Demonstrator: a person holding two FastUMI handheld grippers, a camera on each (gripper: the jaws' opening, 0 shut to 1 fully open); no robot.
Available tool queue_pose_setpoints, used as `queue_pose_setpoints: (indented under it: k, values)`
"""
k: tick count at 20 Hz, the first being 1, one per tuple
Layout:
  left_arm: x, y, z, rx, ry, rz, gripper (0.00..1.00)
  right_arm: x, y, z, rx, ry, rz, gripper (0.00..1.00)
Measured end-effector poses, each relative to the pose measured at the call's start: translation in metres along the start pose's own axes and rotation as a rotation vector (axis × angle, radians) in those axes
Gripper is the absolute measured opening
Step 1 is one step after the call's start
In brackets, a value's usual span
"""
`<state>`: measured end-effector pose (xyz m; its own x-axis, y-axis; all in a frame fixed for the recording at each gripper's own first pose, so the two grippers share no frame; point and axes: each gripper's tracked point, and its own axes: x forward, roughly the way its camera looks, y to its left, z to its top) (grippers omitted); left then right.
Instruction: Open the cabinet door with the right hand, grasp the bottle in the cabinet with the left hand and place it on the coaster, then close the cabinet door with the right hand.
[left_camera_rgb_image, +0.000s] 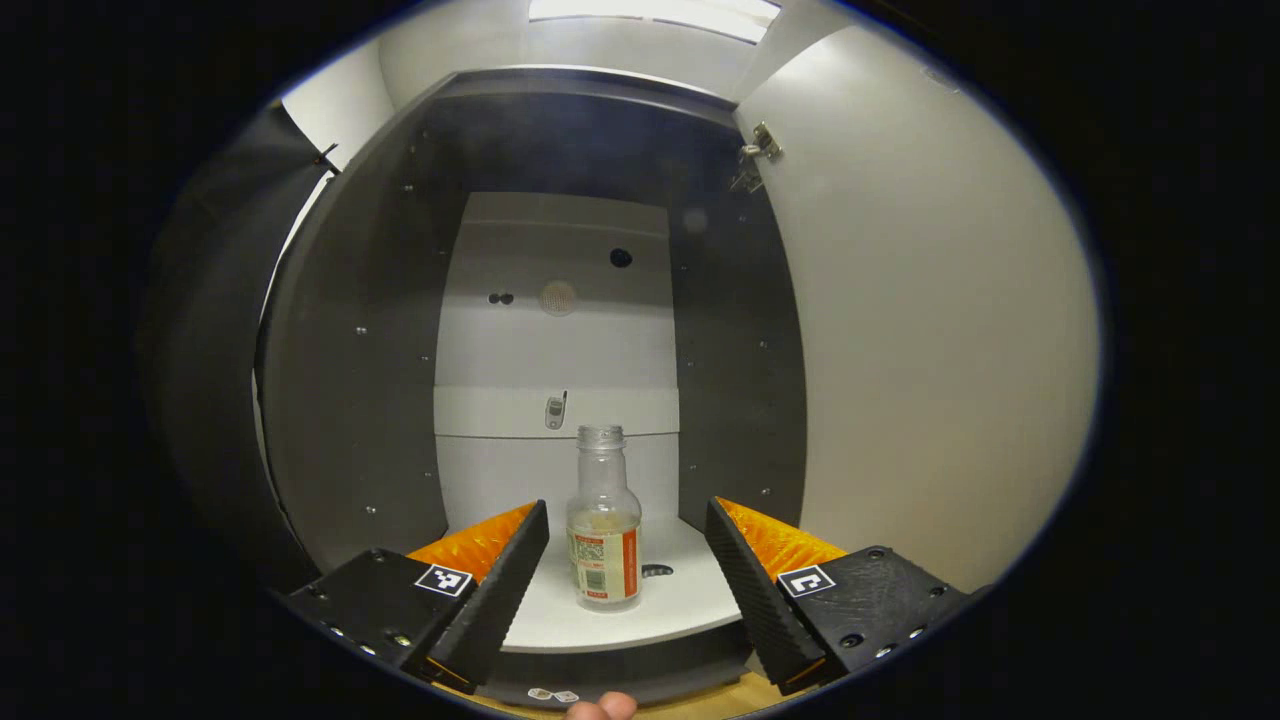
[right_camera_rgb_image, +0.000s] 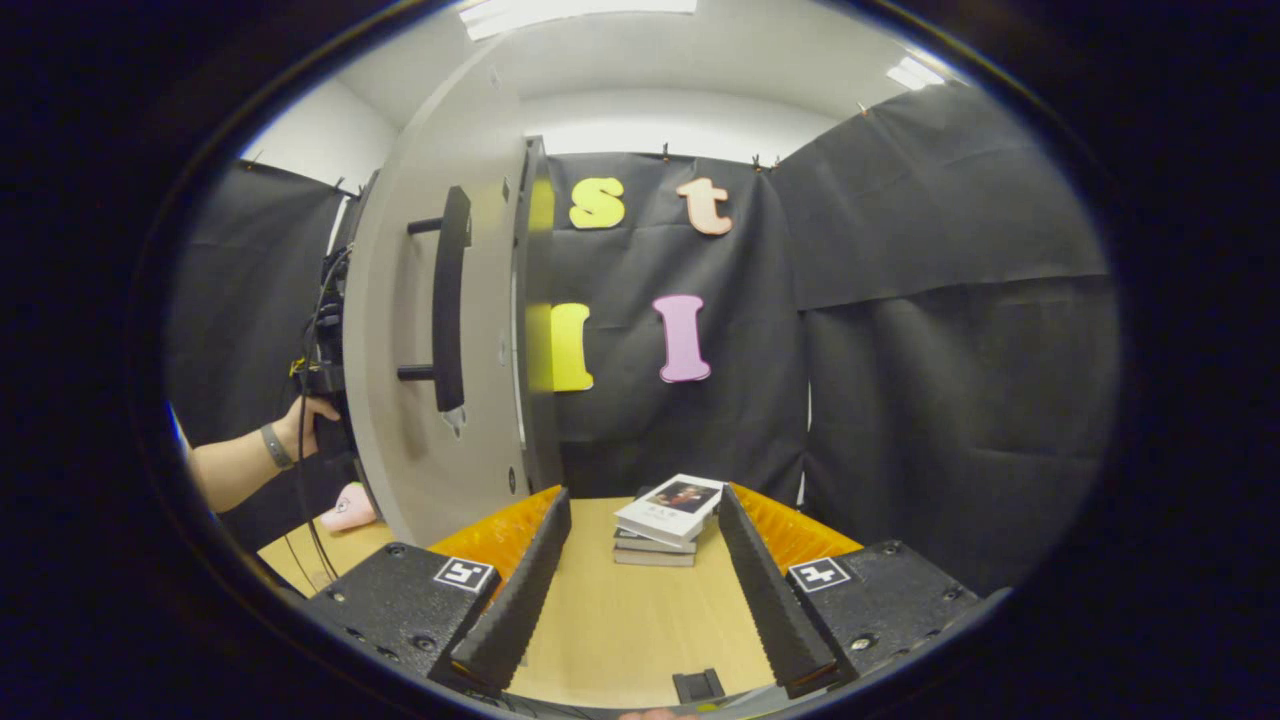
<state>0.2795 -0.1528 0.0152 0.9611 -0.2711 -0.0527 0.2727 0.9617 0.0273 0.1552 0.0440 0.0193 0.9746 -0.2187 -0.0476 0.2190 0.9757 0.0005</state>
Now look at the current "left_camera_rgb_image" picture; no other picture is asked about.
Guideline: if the long ceiling light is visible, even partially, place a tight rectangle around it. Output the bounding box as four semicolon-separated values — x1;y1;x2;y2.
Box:
528;0;783;44

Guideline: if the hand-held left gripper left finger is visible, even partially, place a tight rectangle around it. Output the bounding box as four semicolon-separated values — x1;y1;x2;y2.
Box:
280;499;551;696

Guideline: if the dark grey cabinet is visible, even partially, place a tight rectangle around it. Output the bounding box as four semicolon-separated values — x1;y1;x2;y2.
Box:
255;66;809;711

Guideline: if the metal door hinge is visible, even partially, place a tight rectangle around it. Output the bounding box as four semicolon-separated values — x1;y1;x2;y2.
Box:
730;122;783;194

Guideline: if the black backdrop cloth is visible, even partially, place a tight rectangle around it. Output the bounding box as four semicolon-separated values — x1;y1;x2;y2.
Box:
140;105;336;591

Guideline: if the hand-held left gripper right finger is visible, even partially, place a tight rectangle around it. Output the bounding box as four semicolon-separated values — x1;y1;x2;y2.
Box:
705;496;971;696

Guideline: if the clear glass bottle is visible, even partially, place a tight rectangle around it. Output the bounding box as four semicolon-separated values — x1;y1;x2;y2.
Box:
566;424;643;612

